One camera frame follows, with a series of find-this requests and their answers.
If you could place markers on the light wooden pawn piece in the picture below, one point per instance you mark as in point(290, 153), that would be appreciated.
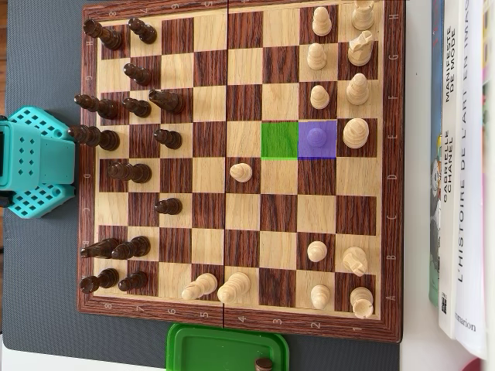
point(320, 295)
point(321, 23)
point(317, 58)
point(317, 251)
point(319, 98)
point(241, 172)
point(317, 137)

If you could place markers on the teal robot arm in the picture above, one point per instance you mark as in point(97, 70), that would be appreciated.
point(5, 126)

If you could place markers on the teal perforated robot base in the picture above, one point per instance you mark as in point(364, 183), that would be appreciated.
point(38, 154)

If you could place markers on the captured dark chess piece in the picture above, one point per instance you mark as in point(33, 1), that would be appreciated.
point(263, 364)

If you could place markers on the dark wooden pawn piece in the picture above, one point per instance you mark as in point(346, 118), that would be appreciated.
point(138, 75)
point(169, 139)
point(133, 281)
point(138, 107)
point(169, 206)
point(144, 31)

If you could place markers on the wooden folding chessboard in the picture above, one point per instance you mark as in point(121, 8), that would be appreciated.
point(243, 100)

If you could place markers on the light wooden queen piece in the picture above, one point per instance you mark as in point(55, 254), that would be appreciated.
point(234, 288)

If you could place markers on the light wooden bishop piece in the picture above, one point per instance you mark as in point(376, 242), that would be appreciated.
point(201, 286)
point(357, 90)

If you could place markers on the dark wooden queen piece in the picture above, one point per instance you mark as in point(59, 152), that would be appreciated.
point(133, 172)

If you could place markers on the dark wooden knight piece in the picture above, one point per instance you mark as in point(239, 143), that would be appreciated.
point(100, 249)
point(168, 101)

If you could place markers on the light wooden king piece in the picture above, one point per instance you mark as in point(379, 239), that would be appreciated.
point(356, 133)

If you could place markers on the light wooden knight piece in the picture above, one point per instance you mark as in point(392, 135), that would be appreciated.
point(355, 259)
point(359, 52)

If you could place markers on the dark wooden king piece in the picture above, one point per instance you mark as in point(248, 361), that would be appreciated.
point(98, 138)

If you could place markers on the light wooden rook piece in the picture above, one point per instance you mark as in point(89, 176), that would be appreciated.
point(361, 303)
point(362, 17)

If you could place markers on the green plastic tray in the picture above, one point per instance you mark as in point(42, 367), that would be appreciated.
point(216, 348)

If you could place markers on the dark wooden rook piece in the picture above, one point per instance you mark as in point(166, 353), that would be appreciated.
point(100, 280)
point(104, 35)

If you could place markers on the illustrated panda book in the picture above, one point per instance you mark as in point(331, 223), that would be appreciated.
point(436, 174)

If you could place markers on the white Chanel fashion book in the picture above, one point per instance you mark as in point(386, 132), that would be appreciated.
point(450, 154)

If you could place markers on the white art history book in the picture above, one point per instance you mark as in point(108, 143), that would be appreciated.
point(470, 193)

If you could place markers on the pink round object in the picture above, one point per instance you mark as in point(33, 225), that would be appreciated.
point(479, 366)

